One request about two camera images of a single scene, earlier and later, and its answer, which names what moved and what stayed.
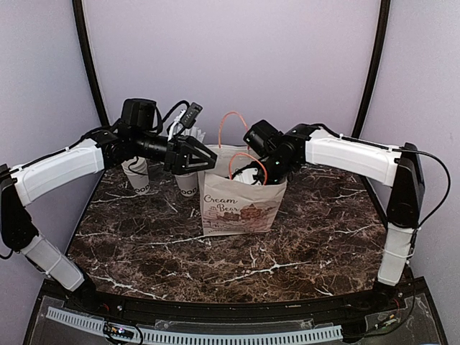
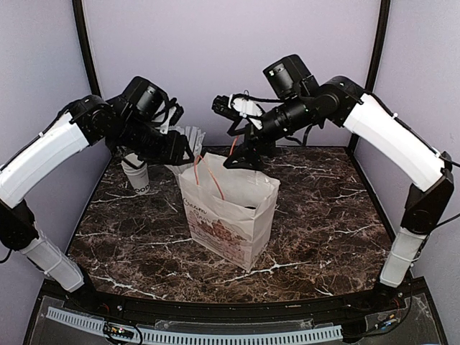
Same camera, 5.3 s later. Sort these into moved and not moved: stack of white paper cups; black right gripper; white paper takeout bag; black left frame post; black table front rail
Moved: black right gripper; white paper takeout bag
Not moved: black left frame post; black table front rail; stack of white paper cups
